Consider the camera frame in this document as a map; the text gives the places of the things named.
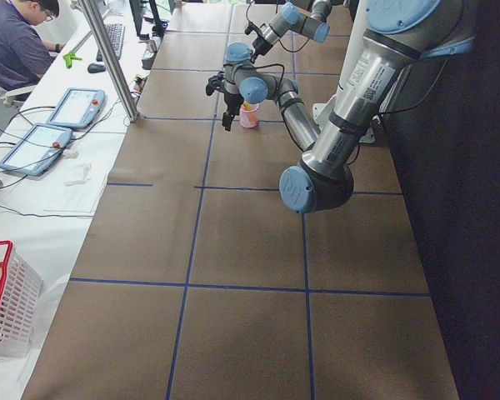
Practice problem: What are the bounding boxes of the upper teach pendant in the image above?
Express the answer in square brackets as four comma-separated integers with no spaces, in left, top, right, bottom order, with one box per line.
[47,87,106,128]

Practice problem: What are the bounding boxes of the black computer mouse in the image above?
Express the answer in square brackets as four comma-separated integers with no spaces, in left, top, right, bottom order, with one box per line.
[87,63,106,74]

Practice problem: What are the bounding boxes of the pink mesh pen holder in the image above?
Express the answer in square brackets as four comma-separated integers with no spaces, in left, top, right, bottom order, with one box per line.
[239,104,259,128]

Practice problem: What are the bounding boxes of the black keyboard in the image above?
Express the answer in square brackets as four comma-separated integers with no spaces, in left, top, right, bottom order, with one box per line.
[104,23,125,60]

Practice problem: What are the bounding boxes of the teach pendant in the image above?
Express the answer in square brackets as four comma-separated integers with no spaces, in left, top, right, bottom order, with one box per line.
[47,87,106,128]
[0,123,73,177]

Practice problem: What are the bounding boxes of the aluminium frame post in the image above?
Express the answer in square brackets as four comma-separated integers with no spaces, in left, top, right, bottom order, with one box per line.
[78,0,139,123]

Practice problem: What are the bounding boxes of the seated person in blue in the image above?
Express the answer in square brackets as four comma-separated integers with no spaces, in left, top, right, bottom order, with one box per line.
[0,0,64,91]

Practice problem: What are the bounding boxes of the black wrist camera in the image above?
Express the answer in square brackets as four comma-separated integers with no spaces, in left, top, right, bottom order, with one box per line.
[244,21,263,37]
[205,72,224,96]

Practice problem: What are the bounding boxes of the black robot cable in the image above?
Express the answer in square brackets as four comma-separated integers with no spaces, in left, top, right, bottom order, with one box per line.
[249,62,287,91]

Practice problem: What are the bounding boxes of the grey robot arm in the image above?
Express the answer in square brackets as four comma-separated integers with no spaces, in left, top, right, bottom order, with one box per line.
[244,0,359,63]
[207,1,479,214]

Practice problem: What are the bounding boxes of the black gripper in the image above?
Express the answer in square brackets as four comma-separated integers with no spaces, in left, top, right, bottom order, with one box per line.
[222,90,243,132]
[251,37,271,63]

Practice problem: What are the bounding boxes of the lower teach pendant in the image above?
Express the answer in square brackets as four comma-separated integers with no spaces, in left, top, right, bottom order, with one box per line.
[0,123,73,177]

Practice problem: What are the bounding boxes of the orange marker pen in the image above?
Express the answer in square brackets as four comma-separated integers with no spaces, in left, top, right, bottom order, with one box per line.
[242,101,253,111]

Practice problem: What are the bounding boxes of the white pillar with base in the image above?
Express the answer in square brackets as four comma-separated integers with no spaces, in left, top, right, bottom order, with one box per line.
[313,0,368,130]

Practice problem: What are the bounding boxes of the crumpled white tissue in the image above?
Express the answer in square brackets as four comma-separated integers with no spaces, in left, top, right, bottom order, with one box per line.
[63,163,92,186]

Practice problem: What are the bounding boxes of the red white plastic basket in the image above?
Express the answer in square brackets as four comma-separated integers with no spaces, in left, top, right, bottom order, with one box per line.
[0,241,43,362]

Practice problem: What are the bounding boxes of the green clamp tool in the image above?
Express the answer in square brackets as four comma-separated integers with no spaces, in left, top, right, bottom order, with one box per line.
[62,51,83,69]

